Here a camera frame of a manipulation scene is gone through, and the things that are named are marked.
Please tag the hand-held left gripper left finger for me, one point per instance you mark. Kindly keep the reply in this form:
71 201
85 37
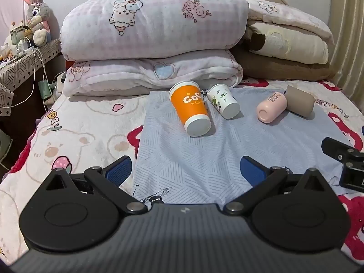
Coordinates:
119 168

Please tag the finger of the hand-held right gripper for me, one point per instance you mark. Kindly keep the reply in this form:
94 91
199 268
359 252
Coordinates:
354 176
338 148

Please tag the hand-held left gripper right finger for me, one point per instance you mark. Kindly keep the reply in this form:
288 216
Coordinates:
251 168

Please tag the orange paper cup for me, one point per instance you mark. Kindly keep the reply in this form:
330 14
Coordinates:
189 102

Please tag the taupe cup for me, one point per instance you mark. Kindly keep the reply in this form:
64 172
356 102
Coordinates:
300 101

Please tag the pink cup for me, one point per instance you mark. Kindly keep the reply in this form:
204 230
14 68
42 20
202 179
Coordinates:
271 106

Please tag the white paper cup green print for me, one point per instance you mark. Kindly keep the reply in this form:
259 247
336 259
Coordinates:
223 100

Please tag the light blue patterned cloth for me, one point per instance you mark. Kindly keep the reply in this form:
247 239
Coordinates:
184 159

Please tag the pink quilt with heart print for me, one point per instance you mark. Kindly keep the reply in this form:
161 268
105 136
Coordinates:
128 71

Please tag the brown blanket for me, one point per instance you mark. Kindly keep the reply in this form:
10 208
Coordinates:
278 68

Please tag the cream blanket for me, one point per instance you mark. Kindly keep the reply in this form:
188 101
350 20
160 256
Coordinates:
301 48

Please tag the green pouch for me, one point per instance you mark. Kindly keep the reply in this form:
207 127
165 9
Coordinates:
45 91

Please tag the cream curtain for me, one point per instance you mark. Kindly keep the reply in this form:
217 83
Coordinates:
349 34

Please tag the green cloth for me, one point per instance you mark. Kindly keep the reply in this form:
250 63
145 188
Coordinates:
5 145

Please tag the thin pink checked quilt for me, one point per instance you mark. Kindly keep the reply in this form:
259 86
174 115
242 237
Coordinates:
298 17

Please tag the bedside table with patterned cloth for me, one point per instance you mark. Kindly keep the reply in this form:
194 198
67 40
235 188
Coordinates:
20 68

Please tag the large pink checked quilt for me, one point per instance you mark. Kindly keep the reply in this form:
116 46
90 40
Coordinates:
156 25

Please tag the green and white box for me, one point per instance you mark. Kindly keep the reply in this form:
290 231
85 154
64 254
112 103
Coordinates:
17 34

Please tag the grey plush rabbit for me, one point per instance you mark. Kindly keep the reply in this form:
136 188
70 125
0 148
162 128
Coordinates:
37 11

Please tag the white pole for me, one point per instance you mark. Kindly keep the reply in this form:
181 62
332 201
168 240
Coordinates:
23 0

